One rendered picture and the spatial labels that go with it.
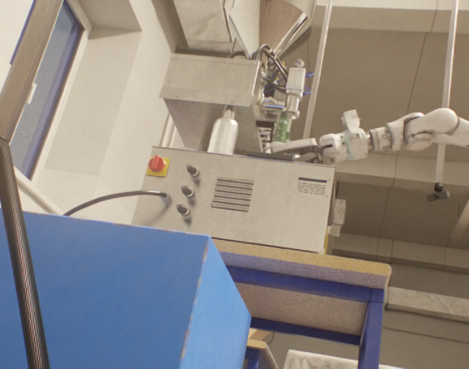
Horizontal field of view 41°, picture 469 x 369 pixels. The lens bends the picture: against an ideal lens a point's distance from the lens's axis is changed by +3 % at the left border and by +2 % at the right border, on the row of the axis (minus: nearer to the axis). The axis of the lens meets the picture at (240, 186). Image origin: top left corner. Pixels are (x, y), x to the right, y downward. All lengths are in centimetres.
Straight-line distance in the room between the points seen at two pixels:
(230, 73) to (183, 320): 104
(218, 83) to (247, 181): 33
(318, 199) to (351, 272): 25
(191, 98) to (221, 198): 33
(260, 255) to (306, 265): 10
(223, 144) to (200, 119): 22
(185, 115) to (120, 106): 260
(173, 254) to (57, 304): 16
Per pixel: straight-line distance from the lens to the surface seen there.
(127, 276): 85
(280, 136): 164
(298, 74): 186
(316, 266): 132
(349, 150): 160
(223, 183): 153
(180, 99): 171
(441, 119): 164
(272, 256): 132
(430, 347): 1210
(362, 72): 727
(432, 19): 598
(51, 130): 437
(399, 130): 162
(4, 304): 90
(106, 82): 455
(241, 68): 174
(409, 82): 738
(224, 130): 163
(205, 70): 175
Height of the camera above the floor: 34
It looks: 23 degrees up
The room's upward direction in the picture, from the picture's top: 12 degrees clockwise
